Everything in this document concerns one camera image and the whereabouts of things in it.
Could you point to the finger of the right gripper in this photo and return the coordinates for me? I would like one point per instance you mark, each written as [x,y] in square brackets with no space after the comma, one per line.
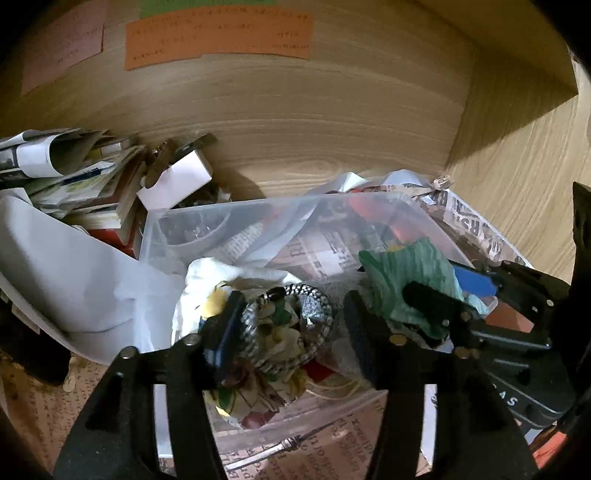
[510,280]
[465,325]

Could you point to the orange paper label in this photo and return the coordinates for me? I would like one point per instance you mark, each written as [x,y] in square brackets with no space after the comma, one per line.
[226,29]

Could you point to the orange fox print cloth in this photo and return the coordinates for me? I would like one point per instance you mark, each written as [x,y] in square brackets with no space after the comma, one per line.
[461,216]

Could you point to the dark glass bottle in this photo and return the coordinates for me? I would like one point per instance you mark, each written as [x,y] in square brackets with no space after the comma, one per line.
[25,344]

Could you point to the green paper label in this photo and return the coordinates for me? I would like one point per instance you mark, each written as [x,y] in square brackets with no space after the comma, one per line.
[150,8]

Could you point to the pink paper label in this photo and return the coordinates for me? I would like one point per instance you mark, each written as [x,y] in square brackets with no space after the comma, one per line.
[74,37]

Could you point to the green knit cloth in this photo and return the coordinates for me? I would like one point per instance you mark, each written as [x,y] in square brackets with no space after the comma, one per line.
[390,271]

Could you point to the white plastic sheet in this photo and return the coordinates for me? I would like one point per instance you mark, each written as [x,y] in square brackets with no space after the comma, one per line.
[86,295]

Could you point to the stack of papers and books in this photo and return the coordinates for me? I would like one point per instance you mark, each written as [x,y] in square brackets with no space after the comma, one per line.
[101,183]

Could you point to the clear plastic storage bin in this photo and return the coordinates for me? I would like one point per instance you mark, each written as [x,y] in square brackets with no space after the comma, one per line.
[312,239]

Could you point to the floral fabric scrunchie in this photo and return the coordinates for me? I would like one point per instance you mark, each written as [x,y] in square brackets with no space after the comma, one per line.
[281,330]

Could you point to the beige cloth pouch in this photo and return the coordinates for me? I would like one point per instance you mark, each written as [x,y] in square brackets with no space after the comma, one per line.
[217,286]

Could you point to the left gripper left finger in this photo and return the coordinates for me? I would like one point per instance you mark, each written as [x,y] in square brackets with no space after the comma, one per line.
[144,395]

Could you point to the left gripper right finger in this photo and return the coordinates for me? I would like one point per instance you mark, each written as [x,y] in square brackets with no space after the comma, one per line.
[476,435]

